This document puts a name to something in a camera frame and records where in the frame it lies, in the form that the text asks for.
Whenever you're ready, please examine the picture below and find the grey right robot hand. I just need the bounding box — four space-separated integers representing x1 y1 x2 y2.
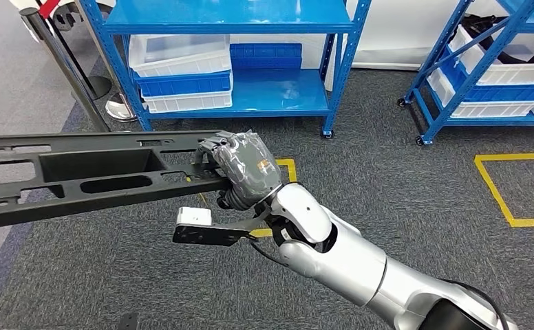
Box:
193 130 283 211

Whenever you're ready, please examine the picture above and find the black plastic plate holder part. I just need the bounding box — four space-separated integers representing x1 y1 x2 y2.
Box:
0 130 233 232

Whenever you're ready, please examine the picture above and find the blue metal shelf rack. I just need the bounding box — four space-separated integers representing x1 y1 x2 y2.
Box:
396 0 534 147
77 0 373 140

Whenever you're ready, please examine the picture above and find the yellow floor tape square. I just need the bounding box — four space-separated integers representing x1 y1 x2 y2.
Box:
184 157 299 239

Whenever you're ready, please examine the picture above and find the chrome stanchion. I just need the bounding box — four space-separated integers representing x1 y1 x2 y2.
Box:
73 0 138 123

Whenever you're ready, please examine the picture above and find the black stanchion base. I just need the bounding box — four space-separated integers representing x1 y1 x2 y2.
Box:
86 75 114 102

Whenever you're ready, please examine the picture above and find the red barrier belt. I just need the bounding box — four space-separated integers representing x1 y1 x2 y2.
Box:
36 0 63 19

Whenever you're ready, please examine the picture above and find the black parts pile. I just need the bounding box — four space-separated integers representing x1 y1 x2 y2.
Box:
460 13 534 65

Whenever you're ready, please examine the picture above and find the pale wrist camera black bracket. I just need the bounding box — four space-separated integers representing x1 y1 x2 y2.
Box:
172 202 273 248

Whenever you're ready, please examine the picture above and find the dark stanchion post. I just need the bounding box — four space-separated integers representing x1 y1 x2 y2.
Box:
19 6 112 134

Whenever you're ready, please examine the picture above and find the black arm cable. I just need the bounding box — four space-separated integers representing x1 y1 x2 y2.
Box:
440 278 513 330

